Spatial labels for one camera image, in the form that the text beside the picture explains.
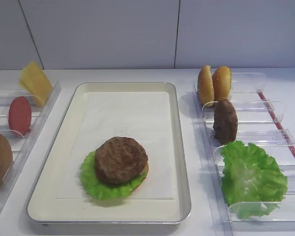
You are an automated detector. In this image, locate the yellow cheese slice front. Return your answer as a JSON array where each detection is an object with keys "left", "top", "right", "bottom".
[{"left": 19, "top": 61, "right": 53, "bottom": 107}]

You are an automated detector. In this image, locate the bottom bun under lettuce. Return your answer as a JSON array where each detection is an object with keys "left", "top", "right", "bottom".
[{"left": 131, "top": 164, "right": 149, "bottom": 192}]

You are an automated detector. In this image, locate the brown meat patty on tray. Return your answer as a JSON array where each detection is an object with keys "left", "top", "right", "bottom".
[{"left": 94, "top": 137, "right": 148, "bottom": 185}]

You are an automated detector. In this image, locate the brown meat patty in rack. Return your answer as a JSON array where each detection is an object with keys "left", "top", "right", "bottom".
[{"left": 213, "top": 99, "right": 238, "bottom": 145}]

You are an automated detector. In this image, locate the green lettuce leaf on tray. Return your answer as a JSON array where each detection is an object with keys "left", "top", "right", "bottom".
[{"left": 80, "top": 150, "right": 148, "bottom": 201}]

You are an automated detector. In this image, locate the green lettuce in rack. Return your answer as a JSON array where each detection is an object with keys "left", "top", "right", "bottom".
[{"left": 221, "top": 141, "right": 288, "bottom": 219}]

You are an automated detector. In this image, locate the red tomato slice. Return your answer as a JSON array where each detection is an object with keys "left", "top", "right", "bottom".
[{"left": 8, "top": 96, "right": 31, "bottom": 137}]

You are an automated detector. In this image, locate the white parchment paper sheet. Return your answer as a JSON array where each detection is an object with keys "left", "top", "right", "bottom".
[{"left": 57, "top": 92, "right": 176, "bottom": 199}]

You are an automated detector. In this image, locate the white metal baking tray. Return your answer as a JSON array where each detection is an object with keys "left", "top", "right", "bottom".
[{"left": 27, "top": 82, "right": 191, "bottom": 224}]

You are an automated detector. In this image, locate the sesame bun half left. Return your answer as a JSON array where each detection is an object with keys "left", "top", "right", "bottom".
[{"left": 198, "top": 65, "right": 214, "bottom": 107}]

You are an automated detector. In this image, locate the sesame bun half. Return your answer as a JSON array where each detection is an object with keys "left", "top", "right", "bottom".
[
  {"left": 198, "top": 65, "right": 214, "bottom": 107},
  {"left": 212, "top": 66, "right": 232, "bottom": 101}
]

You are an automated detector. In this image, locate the sesame bun half right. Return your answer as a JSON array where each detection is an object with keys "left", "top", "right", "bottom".
[{"left": 212, "top": 66, "right": 232, "bottom": 101}]

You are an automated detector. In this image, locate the clear acrylic right rack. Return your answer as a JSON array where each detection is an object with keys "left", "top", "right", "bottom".
[{"left": 193, "top": 73, "right": 295, "bottom": 236}]

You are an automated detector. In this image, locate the clear acrylic rack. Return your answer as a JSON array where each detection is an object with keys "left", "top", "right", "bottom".
[
  {"left": 193, "top": 73, "right": 295, "bottom": 236},
  {"left": 0, "top": 82, "right": 61, "bottom": 213}
]

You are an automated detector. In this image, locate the clear acrylic left rack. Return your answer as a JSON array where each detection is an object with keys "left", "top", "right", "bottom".
[{"left": 0, "top": 82, "right": 61, "bottom": 213}]

